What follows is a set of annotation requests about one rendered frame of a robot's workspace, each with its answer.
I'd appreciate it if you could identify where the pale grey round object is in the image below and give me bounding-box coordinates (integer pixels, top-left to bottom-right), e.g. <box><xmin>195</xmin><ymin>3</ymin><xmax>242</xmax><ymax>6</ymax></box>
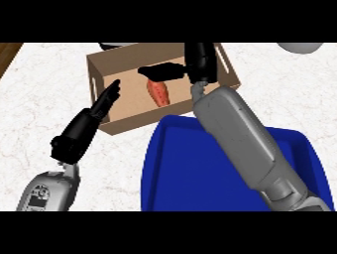
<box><xmin>276</xmin><ymin>42</ymin><xmax>327</xmax><ymax>55</ymax></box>

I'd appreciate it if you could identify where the brown cardboard box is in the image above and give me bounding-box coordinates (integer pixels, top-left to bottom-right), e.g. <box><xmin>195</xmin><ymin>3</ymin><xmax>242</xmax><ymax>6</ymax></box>
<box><xmin>84</xmin><ymin>42</ymin><xmax>242</xmax><ymax>136</ymax></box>

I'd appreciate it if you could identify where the orange sweet potato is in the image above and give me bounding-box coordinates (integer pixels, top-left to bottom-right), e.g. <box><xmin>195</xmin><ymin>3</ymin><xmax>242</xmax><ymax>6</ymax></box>
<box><xmin>145</xmin><ymin>78</ymin><xmax>172</xmax><ymax>108</ymax></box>

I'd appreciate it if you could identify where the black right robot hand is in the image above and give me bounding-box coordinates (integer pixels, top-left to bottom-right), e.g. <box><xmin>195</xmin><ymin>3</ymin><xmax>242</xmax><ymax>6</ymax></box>
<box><xmin>136</xmin><ymin>42</ymin><xmax>220</xmax><ymax>85</ymax></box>

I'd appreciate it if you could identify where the dark round object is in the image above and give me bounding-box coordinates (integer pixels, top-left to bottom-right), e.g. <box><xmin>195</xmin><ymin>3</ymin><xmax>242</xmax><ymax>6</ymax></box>
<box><xmin>98</xmin><ymin>42</ymin><xmax>129</xmax><ymax>51</ymax></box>

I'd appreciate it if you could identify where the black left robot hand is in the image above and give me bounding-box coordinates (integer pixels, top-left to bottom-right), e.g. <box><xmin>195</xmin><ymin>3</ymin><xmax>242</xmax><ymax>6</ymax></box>
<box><xmin>51</xmin><ymin>78</ymin><xmax>123</xmax><ymax>166</ymax></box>

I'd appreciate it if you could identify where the blue plastic tray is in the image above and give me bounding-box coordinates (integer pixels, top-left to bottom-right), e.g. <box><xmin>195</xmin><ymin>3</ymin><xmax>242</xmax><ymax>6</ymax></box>
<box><xmin>139</xmin><ymin>114</ymin><xmax>337</xmax><ymax>212</ymax></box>

